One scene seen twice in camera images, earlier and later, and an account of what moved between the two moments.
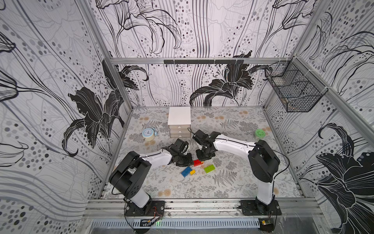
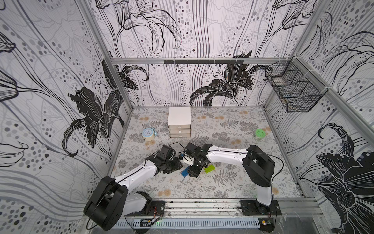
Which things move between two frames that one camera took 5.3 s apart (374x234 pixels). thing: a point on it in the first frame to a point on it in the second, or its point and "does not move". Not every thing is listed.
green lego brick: x=210 y=168 does not move
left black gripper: x=188 y=162 to x=177 y=166
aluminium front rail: x=291 y=208 does not move
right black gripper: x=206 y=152 to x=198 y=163
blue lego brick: x=186 y=171 does not move
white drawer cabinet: x=179 y=121 does not move
